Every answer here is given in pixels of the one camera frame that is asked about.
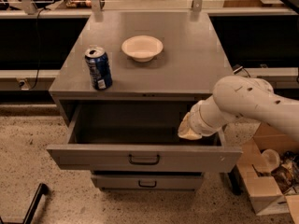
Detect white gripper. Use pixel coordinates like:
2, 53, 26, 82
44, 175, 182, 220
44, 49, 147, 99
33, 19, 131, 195
178, 100, 223, 140

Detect grey top drawer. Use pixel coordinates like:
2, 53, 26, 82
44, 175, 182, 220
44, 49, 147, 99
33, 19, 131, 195
47, 102, 241, 173

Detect grey drawer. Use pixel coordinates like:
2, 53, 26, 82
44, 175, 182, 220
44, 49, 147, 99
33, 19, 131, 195
47, 102, 241, 173
91, 175, 204, 190

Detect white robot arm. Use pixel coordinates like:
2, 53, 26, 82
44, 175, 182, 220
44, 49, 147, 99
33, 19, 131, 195
178, 76, 299, 141

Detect grey drawer cabinet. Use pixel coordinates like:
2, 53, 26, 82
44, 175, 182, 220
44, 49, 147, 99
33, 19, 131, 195
50, 11, 232, 176

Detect grey bottom drawer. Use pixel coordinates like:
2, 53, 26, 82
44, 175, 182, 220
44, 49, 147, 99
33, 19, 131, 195
91, 175, 204, 190

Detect black metal leg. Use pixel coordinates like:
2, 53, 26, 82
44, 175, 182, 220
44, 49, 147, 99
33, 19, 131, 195
228, 169, 242, 196

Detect white paper bowl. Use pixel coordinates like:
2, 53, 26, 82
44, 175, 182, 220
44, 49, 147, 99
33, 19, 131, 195
121, 35, 164, 63

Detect cardboard box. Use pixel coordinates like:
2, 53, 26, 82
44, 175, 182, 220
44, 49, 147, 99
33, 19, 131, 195
236, 123, 299, 224

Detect clear plastic cup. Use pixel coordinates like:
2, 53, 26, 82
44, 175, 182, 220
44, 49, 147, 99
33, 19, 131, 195
262, 148, 280, 171

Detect blue soda can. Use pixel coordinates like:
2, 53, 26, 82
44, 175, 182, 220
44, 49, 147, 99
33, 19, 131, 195
85, 47, 112, 90

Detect dark wrappers in box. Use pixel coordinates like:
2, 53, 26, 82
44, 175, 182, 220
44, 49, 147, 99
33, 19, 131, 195
271, 151, 299, 195

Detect black chair leg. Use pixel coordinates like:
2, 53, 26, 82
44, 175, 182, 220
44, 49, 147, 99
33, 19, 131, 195
0, 183, 50, 224

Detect black power cable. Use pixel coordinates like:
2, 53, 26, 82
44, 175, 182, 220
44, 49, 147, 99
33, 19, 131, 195
29, 7, 52, 91

